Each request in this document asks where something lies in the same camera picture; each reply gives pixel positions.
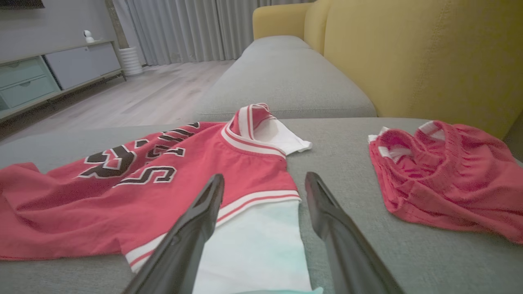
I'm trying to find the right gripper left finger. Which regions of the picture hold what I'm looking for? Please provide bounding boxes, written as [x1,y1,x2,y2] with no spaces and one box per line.
[123,174,225,294]

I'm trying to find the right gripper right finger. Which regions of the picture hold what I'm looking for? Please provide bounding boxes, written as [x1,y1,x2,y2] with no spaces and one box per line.
[304,171,405,294]

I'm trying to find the red white lettered jersey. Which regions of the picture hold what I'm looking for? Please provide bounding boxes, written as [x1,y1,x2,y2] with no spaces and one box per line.
[0,103,323,294]

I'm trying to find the red mesh shorts white trim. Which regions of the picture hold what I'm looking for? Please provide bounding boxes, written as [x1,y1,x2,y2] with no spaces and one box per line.
[368,120,523,245]

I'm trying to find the grey sofa chaise seat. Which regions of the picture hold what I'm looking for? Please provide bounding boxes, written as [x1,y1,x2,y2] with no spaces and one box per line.
[0,118,523,294]

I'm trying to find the grey sofa seat cushion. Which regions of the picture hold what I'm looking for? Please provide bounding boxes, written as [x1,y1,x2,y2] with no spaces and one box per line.
[194,36,377,122]

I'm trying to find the white ribbed bin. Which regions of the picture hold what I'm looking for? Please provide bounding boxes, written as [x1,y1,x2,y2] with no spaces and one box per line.
[118,46,143,77]

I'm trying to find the grey low tv cabinet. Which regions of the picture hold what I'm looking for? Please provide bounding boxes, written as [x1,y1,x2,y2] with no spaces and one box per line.
[0,40,125,122]

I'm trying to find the large yellow sofa backrest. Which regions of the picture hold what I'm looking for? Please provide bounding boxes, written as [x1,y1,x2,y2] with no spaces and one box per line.
[323,0,523,139]

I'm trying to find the grey pleated curtain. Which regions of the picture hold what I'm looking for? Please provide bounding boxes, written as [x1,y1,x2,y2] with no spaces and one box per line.
[112,0,315,67]

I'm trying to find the narrow yellow sofa backrest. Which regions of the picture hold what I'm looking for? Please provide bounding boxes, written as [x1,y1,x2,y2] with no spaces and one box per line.
[304,0,333,56]

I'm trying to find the dark wall television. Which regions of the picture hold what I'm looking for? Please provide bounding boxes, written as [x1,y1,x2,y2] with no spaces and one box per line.
[0,0,45,9]

